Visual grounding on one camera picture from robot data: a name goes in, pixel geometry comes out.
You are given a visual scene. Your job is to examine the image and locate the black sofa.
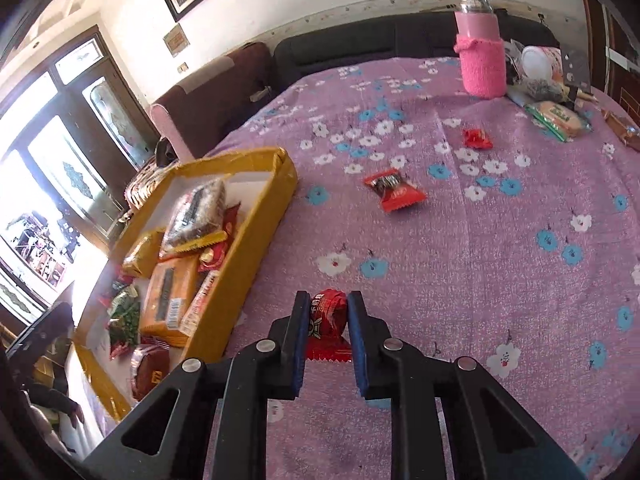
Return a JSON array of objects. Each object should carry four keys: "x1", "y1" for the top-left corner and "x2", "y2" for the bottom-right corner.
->
[{"x1": 272, "y1": 12, "x2": 561, "y2": 96}]

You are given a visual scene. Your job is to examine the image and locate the small red candy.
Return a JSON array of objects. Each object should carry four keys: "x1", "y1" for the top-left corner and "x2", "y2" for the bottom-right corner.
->
[{"x1": 462, "y1": 129, "x2": 494, "y2": 150}]

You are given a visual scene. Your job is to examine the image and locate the red printed candy packet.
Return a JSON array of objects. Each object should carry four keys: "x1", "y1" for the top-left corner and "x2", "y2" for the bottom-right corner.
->
[{"x1": 305, "y1": 288, "x2": 353, "y2": 364}]

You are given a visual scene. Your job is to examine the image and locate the patterned cushion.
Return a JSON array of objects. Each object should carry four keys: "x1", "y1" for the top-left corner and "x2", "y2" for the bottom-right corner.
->
[{"x1": 125, "y1": 157, "x2": 174, "y2": 209}]

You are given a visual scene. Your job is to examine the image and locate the pink sleeved bottle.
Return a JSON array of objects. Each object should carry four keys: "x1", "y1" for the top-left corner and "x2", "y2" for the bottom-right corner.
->
[{"x1": 454, "y1": 0, "x2": 507, "y2": 99}]

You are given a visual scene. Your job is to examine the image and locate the green white cracker packet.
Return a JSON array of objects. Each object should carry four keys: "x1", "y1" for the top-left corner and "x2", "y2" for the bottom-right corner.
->
[{"x1": 525, "y1": 101, "x2": 589, "y2": 142}]

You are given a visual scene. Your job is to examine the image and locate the brown seeded bar packet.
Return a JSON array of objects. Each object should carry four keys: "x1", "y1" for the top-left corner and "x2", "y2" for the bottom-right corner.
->
[{"x1": 160, "y1": 178, "x2": 229, "y2": 256}]

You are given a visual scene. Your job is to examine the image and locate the wooden cabinet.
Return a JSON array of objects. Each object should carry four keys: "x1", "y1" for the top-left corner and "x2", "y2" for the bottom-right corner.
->
[{"x1": 580, "y1": 0, "x2": 640, "y2": 111}]

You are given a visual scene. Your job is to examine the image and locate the brown armchair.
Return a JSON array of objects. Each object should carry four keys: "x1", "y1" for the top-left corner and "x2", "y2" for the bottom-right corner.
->
[{"x1": 150, "y1": 42, "x2": 274, "y2": 161}]

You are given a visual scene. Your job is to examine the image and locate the wall plaque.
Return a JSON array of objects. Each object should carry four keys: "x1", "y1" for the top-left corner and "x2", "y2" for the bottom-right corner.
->
[{"x1": 163, "y1": 24, "x2": 190, "y2": 57}]

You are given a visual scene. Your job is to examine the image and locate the green white snack packet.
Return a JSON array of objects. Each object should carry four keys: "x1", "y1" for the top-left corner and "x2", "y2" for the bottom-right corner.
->
[{"x1": 108, "y1": 290, "x2": 143, "y2": 345}]

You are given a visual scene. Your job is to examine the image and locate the white lidded tub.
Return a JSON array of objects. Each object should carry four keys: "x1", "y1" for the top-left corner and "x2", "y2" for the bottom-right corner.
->
[{"x1": 520, "y1": 46, "x2": 564, "y2": 81}]

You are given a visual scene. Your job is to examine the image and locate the red gold candy packet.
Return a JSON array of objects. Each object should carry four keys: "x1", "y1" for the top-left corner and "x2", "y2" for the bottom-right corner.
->
[{"x1": 197, "y1": 203, "x2": 240, "y2": 274}]

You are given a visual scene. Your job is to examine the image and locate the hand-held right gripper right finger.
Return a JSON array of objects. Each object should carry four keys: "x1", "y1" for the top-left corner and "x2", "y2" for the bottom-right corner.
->
[{"x1": 346, "y1": 290, "x2": 586, "y2": 480}]

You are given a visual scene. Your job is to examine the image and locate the small yellow snack packet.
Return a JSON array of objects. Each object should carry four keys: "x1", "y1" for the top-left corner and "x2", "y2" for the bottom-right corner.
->
[{"x1": 122, "y1": 230, "x2": 166, "y2": 279}]

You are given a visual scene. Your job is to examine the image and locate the long orange snack bar packet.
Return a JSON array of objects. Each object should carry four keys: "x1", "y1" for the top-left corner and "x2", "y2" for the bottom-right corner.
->
[{"x1": 179, "y1": 270, "x2": 224, "y2": 339}]

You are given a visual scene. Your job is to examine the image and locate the grey shiny packet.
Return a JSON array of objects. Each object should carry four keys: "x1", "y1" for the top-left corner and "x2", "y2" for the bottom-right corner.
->
[{"x1": 562, "y1": 50, "x2": 596, "y2": 104}]

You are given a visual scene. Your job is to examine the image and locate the dark red shiny snack packet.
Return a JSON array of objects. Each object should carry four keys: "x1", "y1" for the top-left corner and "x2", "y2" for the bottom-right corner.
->
[{"x1": 131, "y1": 345, "x2": 171, "y2": 402}]

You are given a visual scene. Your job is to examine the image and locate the purple floral tablecloth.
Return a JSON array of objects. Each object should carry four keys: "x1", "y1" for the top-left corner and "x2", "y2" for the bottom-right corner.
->
[{"x1": 65, "y1": 55, "x2": 640, "y2": 480}]

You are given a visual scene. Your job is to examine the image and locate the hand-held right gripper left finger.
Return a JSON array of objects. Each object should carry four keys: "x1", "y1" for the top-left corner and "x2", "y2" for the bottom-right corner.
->
[{"x1": 82, "y1": 290, "x2": 312, "y2": 480}]

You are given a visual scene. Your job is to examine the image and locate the yellow cardboard box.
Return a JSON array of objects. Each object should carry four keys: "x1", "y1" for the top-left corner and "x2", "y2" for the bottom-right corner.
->
[{"x1": 75, "y1": 146, "x2": 299, "y2": 423}]

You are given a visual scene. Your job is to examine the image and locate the dark seed bag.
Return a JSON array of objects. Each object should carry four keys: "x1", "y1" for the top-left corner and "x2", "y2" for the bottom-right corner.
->
[{"x1": 522, "y1": 79, "x2": 566, "y2": 102}]

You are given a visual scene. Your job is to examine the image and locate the brown snack packet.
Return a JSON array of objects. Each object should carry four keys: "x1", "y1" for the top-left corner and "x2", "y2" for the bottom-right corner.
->
[{"x1": 602, "y1": 110, "x2": 640, "y2": 152}]

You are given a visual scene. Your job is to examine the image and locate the red brown candy packet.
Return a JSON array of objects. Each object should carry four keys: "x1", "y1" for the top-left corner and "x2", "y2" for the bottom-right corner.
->
[{"x1": 362, "y1": 170, "x2": 429, "y2": 214}]

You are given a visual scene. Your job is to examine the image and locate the large orange snack packet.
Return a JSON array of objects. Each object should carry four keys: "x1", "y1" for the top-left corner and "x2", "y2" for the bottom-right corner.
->
[{"x1": 140, "y1": 255, "x2": 202, "y2": 347}]

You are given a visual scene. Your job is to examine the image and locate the wooden glass door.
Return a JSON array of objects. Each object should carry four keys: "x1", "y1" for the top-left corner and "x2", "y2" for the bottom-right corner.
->
[{"x1": 0, "y1": 25, "x2": 162, "y2": 322}]

